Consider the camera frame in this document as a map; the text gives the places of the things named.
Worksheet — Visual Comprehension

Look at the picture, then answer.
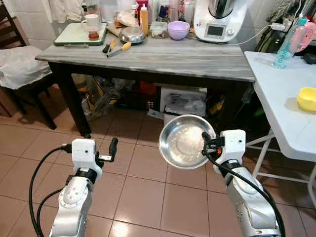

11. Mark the white cardboard box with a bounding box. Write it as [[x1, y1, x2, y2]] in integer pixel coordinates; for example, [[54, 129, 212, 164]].
[[160, 87, 207, 118]]

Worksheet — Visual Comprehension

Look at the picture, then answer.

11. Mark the bagged bread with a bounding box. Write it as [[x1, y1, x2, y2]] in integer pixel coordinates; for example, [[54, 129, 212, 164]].
[[115, 11, 140, 28]]

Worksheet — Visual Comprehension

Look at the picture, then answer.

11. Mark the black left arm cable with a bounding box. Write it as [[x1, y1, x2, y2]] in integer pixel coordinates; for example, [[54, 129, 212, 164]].
[[37, 189, 67, 237], [28, 143, 74, 237]]

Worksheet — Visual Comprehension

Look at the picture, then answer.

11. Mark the black and yellow bag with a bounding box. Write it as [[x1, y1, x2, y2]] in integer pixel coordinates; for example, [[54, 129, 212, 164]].
[[81, 77, 121, 121]]

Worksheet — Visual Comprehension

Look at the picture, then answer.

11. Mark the white kitchen cooking machine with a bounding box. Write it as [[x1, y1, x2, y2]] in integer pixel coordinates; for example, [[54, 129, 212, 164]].
[[194, 0, 250, 43]]

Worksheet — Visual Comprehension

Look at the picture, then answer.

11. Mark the orange sauce bottle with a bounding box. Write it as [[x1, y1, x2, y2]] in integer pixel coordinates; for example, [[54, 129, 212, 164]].
[[139, 6, 149, 35]]

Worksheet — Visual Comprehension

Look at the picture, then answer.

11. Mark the dark wooden chair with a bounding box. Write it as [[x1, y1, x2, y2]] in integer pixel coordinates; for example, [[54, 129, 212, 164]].
[[0, 4, 57, 130]]

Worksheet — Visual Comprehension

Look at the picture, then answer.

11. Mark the white tray with green rim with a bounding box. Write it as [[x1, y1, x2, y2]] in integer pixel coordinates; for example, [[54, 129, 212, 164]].
[[53, 22, 108, 47]]

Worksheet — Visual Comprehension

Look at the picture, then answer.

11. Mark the purple plastic bowl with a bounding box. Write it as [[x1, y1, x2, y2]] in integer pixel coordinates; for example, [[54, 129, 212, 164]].
[[167, 21, 191, 40]]

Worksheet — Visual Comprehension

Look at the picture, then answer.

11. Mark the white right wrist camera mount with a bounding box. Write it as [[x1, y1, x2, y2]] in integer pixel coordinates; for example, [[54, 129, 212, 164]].
[[216, 129, 246, 166]]

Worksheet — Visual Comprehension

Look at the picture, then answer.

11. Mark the white plastic bag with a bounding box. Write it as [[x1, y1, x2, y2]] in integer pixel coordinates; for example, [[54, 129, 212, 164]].
[[0, 46, 52, 90]]

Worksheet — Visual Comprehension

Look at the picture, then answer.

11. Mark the white hanging cloth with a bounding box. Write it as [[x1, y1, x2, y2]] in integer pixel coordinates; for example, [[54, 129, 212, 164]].
[[42, 0, 84, 24]]

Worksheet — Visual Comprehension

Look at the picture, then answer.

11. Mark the dark table with grey top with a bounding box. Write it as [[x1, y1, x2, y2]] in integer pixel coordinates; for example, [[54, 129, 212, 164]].
[[36, 30, 256, 144]]

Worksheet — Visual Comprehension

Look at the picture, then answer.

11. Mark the knife with yellow handle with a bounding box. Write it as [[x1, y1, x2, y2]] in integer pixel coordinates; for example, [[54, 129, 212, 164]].
[[106, 41, 132, 58]]

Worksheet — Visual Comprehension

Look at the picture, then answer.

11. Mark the clear teal plastic bottle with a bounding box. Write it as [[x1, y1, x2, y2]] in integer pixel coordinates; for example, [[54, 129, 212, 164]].
[[273, 15, 308, 69]]

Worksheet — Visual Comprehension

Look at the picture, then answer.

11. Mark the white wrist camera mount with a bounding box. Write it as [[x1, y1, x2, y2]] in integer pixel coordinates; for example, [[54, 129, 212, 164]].
[[216, 129, 246, 166], [72, 139, 96, 172]]

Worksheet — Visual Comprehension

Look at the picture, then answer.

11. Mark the large steel bowl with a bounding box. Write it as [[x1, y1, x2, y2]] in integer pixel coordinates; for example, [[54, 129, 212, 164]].
[[158, 115, 216, 170]]

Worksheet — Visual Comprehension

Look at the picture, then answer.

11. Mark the glass jar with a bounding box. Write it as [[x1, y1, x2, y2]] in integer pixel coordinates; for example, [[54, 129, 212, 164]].
[[181, 0, 196, 25]]

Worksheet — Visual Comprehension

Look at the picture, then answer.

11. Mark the pink plastic gadget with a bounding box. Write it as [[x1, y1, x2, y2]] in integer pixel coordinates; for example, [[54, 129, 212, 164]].
[[290, 21, 316, 53]]

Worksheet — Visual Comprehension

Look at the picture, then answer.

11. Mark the black device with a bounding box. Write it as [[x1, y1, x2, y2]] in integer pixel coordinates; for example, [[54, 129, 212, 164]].
[[302, 52, 316, 65]]

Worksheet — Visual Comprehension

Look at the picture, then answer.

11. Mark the white mug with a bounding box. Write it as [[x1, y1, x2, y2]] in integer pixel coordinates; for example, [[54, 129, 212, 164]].
[[81, 14, 102, 33]]

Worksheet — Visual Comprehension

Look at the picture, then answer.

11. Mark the white power plug with cord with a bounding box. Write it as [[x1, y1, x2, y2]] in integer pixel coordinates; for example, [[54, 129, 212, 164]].
[[230, 22, 286, 46]]

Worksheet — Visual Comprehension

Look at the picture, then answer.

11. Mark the black and yellow peeler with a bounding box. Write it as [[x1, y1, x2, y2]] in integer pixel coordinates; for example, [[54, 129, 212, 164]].
[[102, 39, 117, 54]]

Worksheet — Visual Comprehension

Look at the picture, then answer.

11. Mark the yellow plastic bowl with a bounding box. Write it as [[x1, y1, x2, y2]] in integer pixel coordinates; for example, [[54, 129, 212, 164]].
[[297, 87, 316, 112]]

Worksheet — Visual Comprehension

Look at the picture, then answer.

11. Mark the small steel bowl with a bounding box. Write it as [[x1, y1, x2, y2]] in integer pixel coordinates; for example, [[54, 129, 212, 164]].
[[119, 27, 147, 44]]

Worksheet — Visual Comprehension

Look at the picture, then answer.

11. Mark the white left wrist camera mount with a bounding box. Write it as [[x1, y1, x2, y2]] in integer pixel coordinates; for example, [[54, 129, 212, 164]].
[[72, 139, 96, 172]]

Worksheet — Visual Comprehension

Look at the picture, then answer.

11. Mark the clear food container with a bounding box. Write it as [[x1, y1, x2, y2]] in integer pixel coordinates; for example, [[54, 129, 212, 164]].
[[150, 21, 168, 39]]

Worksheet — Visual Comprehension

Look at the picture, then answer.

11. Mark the white folding table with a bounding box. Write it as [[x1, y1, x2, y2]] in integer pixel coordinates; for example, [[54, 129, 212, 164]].
[[244, 51, 316, 208]]

